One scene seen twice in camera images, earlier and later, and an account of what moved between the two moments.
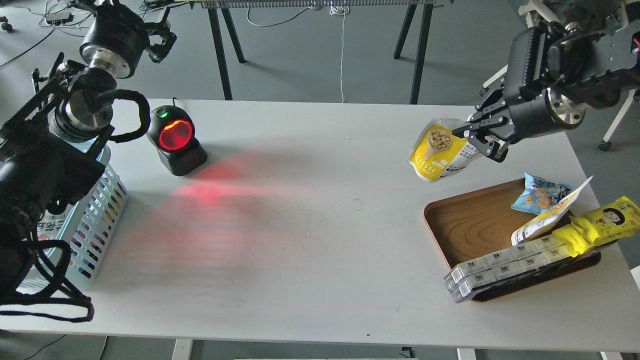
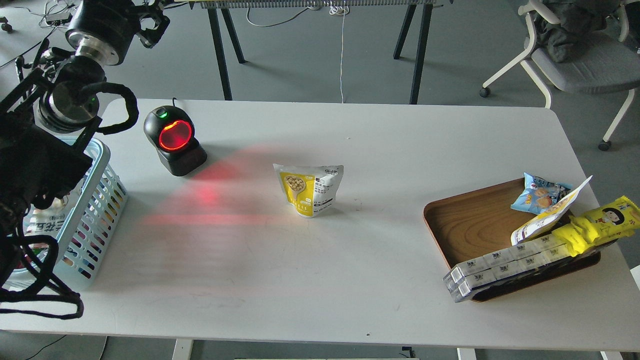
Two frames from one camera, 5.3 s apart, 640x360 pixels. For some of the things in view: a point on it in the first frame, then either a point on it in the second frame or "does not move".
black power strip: [57, 19] does not move
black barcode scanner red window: [171, 131] does not move
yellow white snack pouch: [439, 152] -> [310, 190]
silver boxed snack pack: [466, 277] does not move
